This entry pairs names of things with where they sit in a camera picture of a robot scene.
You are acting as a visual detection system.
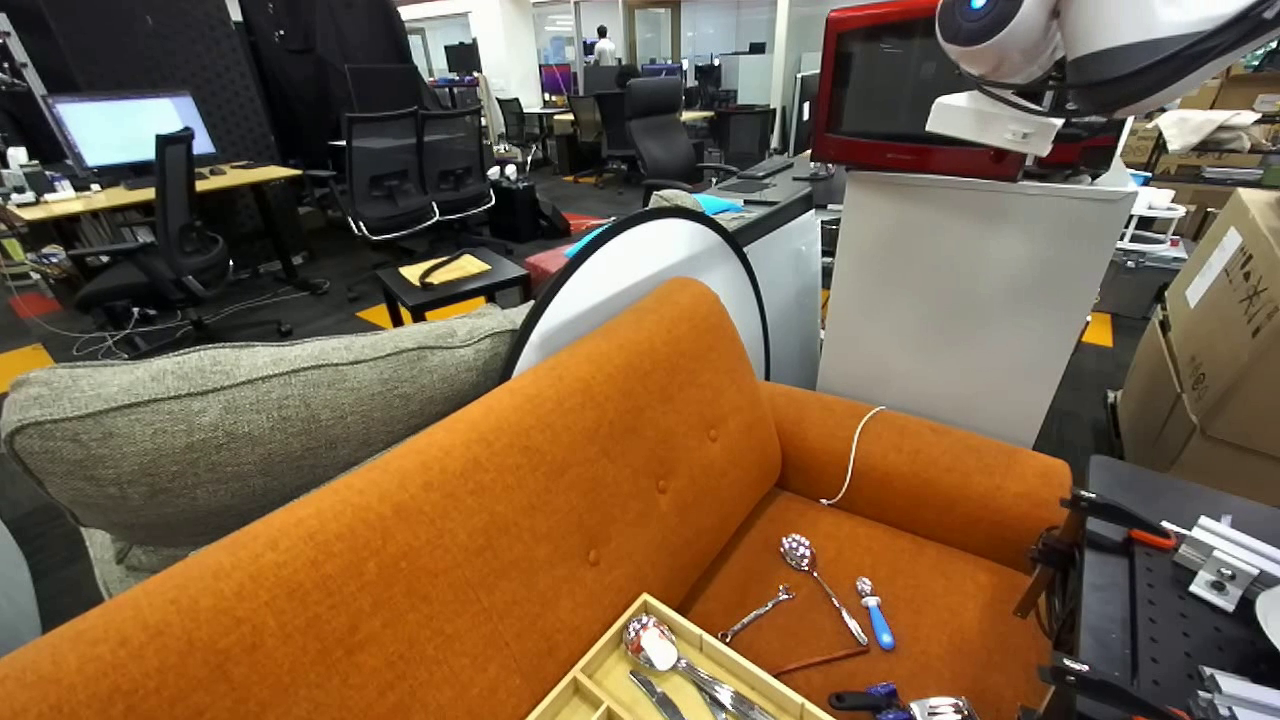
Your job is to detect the red microwave door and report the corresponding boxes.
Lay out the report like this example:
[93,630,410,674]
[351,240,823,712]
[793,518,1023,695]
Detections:
[808,0,1035,174]

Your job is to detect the round white reflector black rim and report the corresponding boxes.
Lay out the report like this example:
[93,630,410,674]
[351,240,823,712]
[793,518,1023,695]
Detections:
[511,205,776,384]

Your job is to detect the white desk with dark top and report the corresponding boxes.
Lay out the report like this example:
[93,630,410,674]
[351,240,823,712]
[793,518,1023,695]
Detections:
[653,154,844,390]

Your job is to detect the orange fabric sofa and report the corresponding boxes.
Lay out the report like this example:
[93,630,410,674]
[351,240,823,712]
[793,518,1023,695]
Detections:
[0,275,1076,720]

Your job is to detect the small black side table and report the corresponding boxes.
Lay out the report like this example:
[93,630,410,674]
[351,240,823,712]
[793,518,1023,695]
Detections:
[376,242,537,327]

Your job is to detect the silver slotted spoon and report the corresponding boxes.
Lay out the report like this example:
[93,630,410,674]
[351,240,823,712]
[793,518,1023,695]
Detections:
[776,530,873,650]

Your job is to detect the black mesh office chair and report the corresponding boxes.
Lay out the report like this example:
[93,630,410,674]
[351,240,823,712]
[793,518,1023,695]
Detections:
[334,105,444,249]
[418,99,498,222]

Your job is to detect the metal spoon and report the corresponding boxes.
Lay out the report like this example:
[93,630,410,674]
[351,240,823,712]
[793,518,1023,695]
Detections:
[717,581,794,649]

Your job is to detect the silver ladle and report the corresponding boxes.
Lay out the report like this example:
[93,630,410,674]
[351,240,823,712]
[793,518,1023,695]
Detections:
[619,612,751,720]

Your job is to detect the wooden cutlery tray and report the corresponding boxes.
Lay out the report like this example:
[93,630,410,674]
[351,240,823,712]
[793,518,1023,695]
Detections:
[524,592,835,720]

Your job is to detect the white cabinet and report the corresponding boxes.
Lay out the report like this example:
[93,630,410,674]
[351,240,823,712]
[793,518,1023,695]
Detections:
[811,165,1138,453]

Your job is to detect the grey cushion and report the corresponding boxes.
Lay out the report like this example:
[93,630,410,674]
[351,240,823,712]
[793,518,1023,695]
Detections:
[0,300,532,603]

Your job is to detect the wooden desk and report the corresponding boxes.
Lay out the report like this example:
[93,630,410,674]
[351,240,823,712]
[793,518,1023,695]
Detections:
[4,160,307,227]

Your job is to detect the computer monitor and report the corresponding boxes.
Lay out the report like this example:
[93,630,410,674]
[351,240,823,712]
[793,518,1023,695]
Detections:
[45,89,224,181]

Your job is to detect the black work table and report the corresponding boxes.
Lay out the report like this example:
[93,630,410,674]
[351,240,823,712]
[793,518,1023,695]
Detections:
[1044,453,1280,720]

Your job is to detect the large cardboard box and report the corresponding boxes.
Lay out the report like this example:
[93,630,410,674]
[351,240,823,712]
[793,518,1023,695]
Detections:
[1117,184,1280,511]

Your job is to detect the silver metal clamp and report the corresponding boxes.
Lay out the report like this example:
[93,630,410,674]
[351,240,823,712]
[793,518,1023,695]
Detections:
[1170,511,1280,617]

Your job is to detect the stacked cardboard boxes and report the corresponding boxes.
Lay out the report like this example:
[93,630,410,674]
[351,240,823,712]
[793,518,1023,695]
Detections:
[1123,62,1280,192]

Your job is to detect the white cable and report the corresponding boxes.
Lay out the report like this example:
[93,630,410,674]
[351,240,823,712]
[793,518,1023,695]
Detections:
[816,400,891,511]

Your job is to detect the copper long-handled spoon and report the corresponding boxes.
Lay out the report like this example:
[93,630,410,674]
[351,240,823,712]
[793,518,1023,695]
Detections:
[754,645,873,674]

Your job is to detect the blue-handled small kitchen tool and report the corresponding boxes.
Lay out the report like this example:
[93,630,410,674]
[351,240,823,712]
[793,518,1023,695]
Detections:
[850,571,900,655]

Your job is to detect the spatula with purple black handle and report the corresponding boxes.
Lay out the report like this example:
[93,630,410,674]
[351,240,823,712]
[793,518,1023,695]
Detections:
[823,679,976,720]

